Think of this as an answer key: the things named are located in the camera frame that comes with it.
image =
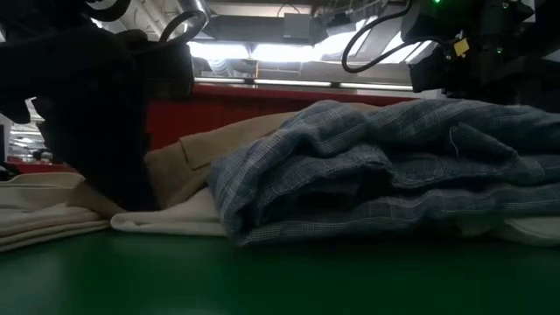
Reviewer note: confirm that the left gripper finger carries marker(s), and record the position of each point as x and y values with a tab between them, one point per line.
105	153

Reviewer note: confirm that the beige garment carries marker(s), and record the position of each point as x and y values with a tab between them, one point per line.
188	153

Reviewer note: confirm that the white linen shirt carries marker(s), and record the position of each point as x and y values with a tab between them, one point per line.
184	219

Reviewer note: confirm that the light blue garment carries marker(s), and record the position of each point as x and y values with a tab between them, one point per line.
372	175

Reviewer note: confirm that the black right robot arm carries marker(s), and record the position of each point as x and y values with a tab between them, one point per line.
542	52

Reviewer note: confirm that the red plastic laundry bin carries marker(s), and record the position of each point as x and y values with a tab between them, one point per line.
240	109

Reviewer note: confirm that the red crate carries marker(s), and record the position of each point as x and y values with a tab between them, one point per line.
44	167

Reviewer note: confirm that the white canvas tote bag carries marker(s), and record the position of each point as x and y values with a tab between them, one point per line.
39	210

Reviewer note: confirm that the grey ceiling box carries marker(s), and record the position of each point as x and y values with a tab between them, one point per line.
298	26

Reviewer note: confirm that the long ceiling light bar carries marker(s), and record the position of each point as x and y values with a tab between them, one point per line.
297	83

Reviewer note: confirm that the green table mat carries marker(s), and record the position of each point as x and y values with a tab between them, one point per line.
262	280

